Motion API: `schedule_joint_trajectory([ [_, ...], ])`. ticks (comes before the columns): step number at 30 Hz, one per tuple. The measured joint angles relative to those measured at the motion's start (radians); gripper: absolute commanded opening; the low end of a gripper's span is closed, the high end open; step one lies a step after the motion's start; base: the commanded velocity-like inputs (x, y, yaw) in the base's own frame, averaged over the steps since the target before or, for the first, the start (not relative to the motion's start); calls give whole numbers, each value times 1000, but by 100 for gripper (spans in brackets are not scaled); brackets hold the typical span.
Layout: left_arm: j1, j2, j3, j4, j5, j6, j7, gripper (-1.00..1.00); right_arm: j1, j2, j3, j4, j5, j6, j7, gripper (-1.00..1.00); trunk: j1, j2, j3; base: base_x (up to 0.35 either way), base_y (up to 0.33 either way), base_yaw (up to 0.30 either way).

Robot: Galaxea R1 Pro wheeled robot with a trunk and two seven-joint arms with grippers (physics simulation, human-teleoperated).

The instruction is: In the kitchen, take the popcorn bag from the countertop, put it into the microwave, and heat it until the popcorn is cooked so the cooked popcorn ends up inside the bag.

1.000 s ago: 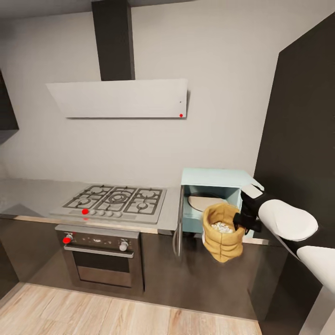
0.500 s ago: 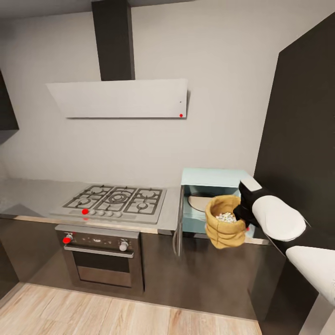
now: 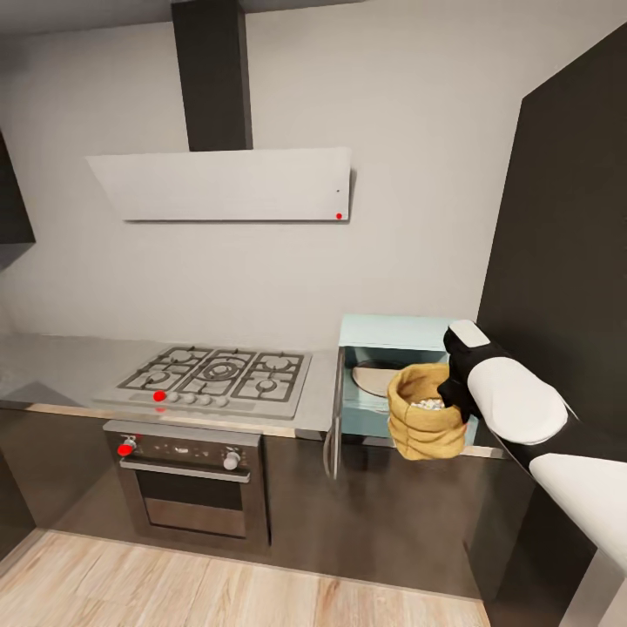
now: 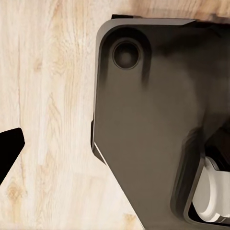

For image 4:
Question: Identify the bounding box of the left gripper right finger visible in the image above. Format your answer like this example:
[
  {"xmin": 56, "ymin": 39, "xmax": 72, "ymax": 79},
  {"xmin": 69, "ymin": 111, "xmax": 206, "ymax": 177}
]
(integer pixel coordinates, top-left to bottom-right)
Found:
[{"xmin": 215, "ymin": 127, "xmax": 230, "ymax": 165}]

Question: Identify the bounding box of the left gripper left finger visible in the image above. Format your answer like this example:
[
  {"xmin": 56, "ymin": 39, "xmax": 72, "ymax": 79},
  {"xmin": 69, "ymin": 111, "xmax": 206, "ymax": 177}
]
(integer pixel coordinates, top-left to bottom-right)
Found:
[{"xmin": 0, "ymin": 127, "xmax": 25, "ymax": 185}]

